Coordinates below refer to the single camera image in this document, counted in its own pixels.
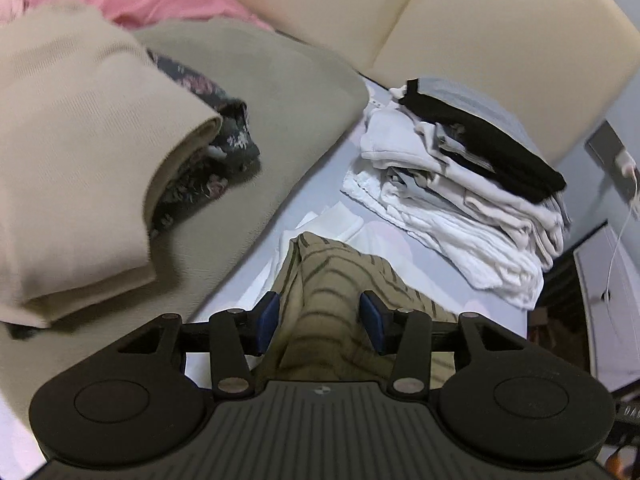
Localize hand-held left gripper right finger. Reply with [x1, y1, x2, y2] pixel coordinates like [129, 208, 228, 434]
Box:
[359, 290, 528, 401]

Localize black folded garment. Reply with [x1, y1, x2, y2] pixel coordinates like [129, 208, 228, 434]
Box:
[400, 78, 567, 204]

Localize brown striped shirt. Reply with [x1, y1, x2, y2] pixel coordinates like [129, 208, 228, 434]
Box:
[255, 232, 458, 391]

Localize white bedside cabinet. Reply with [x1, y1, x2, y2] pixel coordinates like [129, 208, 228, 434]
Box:
[572, 222, 640, 391]

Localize dark patterned garment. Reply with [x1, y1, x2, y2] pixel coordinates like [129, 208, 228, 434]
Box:
[145, 47, 261, 241]

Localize grey folded garment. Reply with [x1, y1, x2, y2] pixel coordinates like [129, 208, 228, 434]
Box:
[415, 76, 543, 161]

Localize white flat cloth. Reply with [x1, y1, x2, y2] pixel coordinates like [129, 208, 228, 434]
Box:
[240, 200, 416, 306]

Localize person's right hand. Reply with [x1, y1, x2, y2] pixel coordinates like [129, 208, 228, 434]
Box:
[606, 447, 640, 480]

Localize white charger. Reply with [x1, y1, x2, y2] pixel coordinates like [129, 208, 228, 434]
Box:
[615, 150, 638, 181]

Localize stack of folded clothes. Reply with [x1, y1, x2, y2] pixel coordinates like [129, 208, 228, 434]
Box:
[360, 105, 571, 271]

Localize beige folded garment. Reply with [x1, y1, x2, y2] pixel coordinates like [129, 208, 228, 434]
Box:
[0, 2, 223, 328]

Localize white textured folded garment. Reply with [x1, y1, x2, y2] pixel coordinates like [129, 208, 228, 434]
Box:
[341, 170, 545, 310]

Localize grey wall outlet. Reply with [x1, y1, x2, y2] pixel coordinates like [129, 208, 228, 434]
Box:
[585, 120, 638, 196]

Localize white cable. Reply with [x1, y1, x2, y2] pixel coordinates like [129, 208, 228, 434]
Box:
[602, 170, 640, 303]

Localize beige headboard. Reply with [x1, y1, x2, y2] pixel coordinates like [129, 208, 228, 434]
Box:
[190, 0, 640, 166]

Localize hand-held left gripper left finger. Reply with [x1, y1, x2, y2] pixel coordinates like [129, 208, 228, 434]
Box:
[117, 291, 281, 401]

